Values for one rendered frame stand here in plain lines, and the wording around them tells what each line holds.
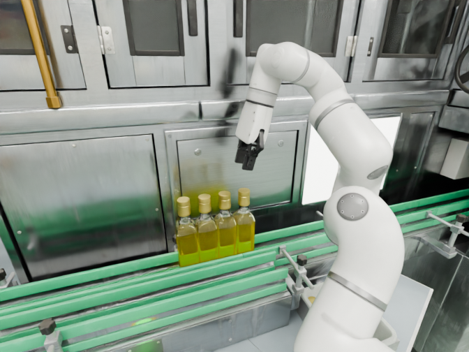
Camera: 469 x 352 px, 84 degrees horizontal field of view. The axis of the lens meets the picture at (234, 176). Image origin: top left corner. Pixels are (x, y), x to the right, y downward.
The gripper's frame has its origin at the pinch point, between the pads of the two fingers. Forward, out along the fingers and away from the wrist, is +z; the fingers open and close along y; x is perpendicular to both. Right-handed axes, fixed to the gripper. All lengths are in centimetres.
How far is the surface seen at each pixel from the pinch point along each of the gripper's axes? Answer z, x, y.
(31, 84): -6, -52, -18
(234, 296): 34.6, 1.1, 13.0
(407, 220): 13, 71, 5
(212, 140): -1.1, -5.9, -12.9
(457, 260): 28, 106, 12
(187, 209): 15.4, -13.2, 1.1
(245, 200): 11.1, 2.5, 1.7
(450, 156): -12, 108, -11
